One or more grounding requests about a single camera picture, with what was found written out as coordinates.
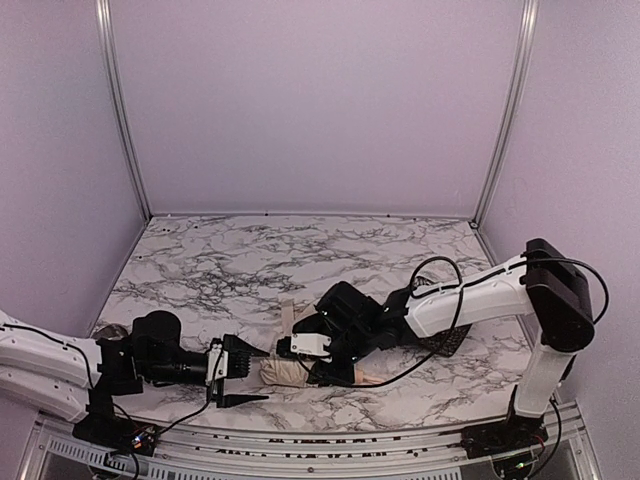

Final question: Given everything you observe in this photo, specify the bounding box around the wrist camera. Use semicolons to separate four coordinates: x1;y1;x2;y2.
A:
276;333;331;362
205;338;228;397

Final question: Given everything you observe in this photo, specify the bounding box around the beige folding umbrella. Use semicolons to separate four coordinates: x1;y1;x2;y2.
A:
259;297;384;388

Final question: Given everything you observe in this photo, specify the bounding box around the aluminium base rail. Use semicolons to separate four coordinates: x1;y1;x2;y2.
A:
18;403;602;479

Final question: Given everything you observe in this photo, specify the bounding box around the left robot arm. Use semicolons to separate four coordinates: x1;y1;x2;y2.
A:
1;310;265;456

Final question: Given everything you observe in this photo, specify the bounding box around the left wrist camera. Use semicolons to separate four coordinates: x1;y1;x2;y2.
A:
205;338;228;397

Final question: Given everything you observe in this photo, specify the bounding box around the left aluminium frame post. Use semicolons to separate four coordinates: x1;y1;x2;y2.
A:
95;0;153;224

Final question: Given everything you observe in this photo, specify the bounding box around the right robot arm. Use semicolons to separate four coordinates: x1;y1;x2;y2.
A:
278;238;604;458

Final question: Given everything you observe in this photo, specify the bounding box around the black floral square plate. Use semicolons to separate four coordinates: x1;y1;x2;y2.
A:
412;273;473;358

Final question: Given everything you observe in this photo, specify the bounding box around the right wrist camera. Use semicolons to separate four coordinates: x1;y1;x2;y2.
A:
276;333;331;362

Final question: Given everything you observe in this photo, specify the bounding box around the aluminium frame post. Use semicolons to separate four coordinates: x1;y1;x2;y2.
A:
95;0;153;224
471;0;540;230

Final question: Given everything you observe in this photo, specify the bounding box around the right aluminium frame post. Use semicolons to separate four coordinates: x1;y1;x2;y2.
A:
471;0;540;230

